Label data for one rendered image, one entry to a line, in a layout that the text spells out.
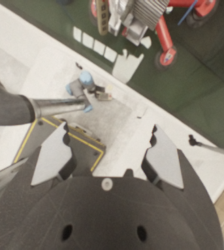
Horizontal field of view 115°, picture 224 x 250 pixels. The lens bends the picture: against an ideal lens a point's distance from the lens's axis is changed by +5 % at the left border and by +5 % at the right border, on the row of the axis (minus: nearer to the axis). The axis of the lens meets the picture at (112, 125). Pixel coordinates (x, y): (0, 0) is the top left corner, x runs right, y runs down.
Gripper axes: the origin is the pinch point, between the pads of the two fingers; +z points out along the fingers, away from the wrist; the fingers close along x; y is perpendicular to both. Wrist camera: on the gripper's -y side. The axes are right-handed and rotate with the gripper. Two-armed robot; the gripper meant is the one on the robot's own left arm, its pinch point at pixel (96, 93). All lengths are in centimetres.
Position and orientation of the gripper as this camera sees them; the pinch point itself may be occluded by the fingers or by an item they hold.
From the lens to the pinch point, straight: 89.8
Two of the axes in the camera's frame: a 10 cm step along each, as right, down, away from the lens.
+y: -10.0, -0.1, -0.6
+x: -0.1, 9.9, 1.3
